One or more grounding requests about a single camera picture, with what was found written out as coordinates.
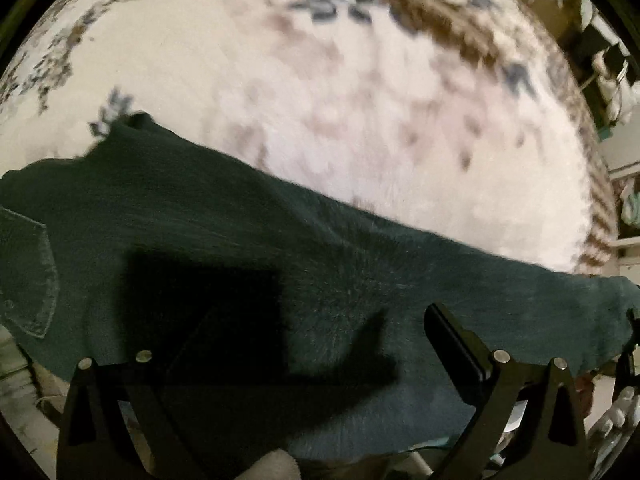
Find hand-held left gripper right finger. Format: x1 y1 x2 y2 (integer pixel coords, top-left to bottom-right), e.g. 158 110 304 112
424 302 590 480

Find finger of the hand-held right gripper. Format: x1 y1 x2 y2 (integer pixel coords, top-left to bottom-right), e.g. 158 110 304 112
613 309 640 403

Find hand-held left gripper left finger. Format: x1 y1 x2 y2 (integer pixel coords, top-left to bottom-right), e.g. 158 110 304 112
56 306 221 480

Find dark green pants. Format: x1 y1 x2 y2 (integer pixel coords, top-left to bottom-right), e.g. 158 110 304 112
0 112 640 466

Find person's right hand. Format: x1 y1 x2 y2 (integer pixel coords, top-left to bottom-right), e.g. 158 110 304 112
589 389 640 461

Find white cloth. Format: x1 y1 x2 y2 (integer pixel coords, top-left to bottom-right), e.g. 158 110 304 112
239 449 302 480

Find white floral printed blanket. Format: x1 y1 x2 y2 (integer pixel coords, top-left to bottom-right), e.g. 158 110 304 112
0 0 621 278

